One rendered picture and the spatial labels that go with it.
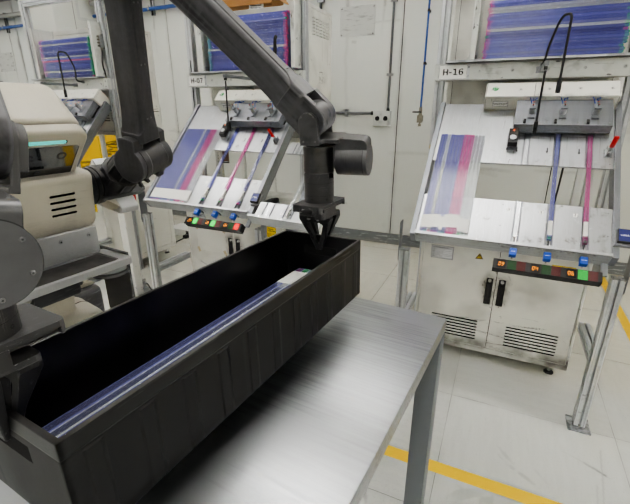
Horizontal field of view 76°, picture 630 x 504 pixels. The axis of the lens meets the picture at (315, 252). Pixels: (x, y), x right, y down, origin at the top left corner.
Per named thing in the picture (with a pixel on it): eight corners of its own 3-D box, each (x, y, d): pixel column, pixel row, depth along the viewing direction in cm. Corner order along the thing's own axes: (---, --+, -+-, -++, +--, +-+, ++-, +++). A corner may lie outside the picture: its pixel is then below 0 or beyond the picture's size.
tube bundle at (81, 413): (299, 282, 83) (299, 267, 82) (329, 289, 80) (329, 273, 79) (43, 456, 42) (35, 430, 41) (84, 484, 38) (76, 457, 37)
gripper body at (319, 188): (345, 206, 82) (345, 169, 79) (321, 217, 73) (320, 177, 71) (317, 203, 85) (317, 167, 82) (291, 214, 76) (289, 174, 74)
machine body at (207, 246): (286, 318, 242) (284, 218, 222) (195, 296, 270) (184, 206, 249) (328, 278, 298) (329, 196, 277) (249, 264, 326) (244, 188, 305)
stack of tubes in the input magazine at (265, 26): (287, 67, 209) (286, 8, 200) (208, 71, 229) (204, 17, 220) (298, 69, 220) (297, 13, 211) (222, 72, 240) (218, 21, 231)
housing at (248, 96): (297, 119, 224) (288, 99, 212) (225, 118, 243) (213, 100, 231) (302, 108, 227) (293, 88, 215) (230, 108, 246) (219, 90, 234)
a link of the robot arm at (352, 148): (314, 102, 75) (296, 113, 68) (375, 101, 71) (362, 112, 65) (319, 164, 81) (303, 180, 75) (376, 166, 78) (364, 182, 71)
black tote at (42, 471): (287, 278, 89) (285, 229, 85) (359, 293, 81) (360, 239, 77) (-14, 469, 42) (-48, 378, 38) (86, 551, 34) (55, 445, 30)
